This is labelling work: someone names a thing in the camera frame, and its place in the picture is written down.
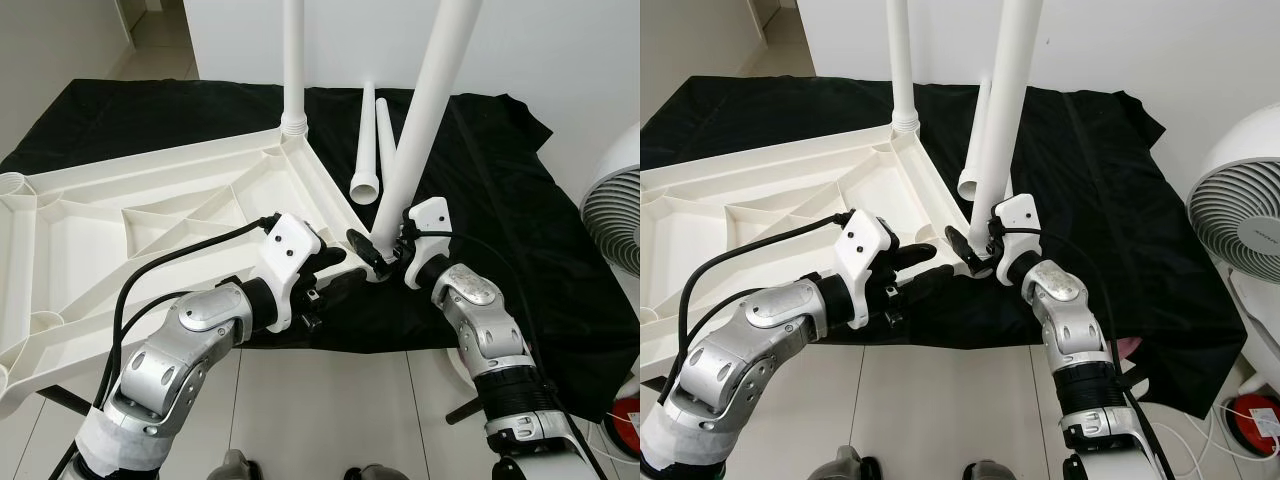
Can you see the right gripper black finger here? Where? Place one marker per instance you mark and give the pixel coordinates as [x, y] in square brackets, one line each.
[963, 247]
[365, 252]

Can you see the white plastic children table top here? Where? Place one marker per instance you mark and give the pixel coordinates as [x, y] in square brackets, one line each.
[150, 220]
[760, 215]

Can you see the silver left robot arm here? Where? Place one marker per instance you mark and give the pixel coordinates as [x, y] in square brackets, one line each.
[180, 360]
[750, 355]

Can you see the black tablecloth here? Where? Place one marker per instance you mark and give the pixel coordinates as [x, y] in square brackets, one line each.
[1120, 220]
[520, 220]

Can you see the pink cushion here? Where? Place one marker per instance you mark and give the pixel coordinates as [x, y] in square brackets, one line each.
[1128, 348]

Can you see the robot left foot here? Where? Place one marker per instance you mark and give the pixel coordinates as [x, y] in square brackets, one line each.
[848, 466]
[235, 468]

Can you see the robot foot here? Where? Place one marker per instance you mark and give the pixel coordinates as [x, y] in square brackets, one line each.
[848, 466]
[235, 468]
[990, 470]
[375, 472]

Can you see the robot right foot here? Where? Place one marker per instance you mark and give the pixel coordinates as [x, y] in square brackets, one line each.
[990, 470]
[375, 472]

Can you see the white round fan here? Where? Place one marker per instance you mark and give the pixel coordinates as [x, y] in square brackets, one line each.
[1240, 200]
[615, 210]

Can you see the red object on floor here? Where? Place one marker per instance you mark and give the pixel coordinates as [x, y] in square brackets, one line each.
[625, 428]
[1255, 425]

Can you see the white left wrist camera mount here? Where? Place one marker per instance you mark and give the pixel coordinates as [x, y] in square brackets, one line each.
[865, 250]
[290, 255]

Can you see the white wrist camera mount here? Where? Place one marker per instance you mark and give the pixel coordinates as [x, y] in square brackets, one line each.
[428, 225]
[290, 255]
[865, 250]
[1018, 220]

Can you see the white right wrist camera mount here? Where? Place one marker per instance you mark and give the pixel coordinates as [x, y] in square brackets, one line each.
[1018, 220]
[428, 225]

